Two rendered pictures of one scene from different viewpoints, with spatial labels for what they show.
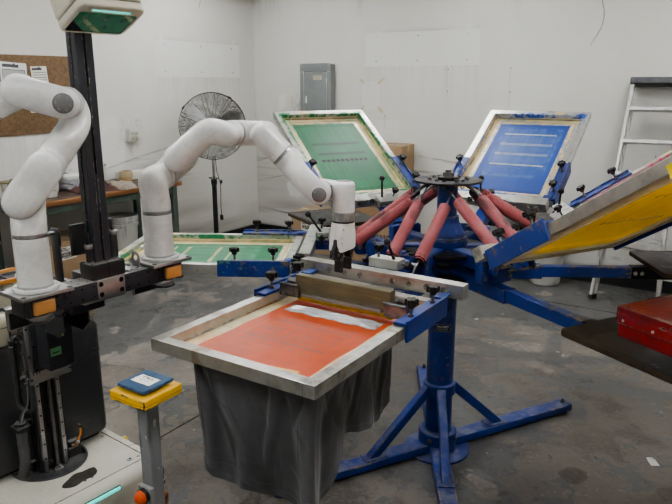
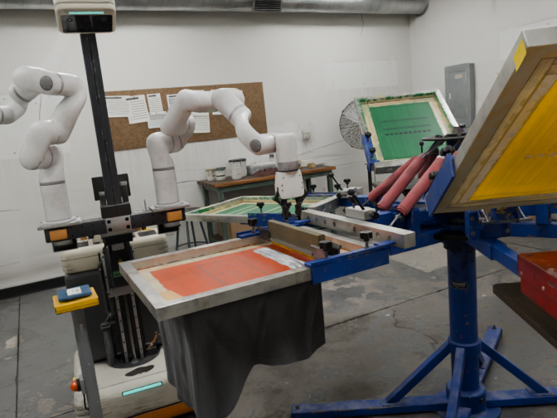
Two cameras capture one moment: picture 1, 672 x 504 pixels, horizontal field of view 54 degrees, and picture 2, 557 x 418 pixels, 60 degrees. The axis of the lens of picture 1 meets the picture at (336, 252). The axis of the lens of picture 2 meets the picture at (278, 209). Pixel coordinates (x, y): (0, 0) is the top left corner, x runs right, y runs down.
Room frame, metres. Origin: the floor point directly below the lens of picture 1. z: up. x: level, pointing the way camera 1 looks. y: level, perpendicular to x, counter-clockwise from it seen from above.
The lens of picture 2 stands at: (0.60, -0.87, 1.44)
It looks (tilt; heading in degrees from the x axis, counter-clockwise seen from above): 10 degrees down; 30
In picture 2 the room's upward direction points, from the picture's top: 6 degrees counter-clockwise
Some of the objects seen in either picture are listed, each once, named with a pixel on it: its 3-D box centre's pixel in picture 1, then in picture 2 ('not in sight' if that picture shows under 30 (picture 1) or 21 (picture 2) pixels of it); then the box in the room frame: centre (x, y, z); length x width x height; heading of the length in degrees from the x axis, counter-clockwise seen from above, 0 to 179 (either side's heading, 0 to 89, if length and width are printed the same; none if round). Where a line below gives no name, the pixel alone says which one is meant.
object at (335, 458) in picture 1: (355, 414); (264, 347); (1.81, -0.06, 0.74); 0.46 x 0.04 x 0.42; 147
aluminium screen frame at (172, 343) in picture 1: (309, 323); (246, 261); (1.97, 0.08, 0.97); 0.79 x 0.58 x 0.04; 147
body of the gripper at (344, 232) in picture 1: (343, 234); (289, 182); (2.14, -0.02, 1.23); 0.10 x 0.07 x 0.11; 147
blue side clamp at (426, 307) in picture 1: (421, 317); (347, 261); (2.02, -0.28, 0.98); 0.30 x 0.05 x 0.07; 147
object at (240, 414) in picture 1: (252, 429); (175, 347); (1.73, 0.24, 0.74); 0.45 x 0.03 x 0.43; 57
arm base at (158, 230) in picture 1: (155, 234); (165, 187); (2.18, 0.61, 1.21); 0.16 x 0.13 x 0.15; 52
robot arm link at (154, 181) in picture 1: (156, 188); (162, 150); (2.18, 0.60, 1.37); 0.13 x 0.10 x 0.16; 178
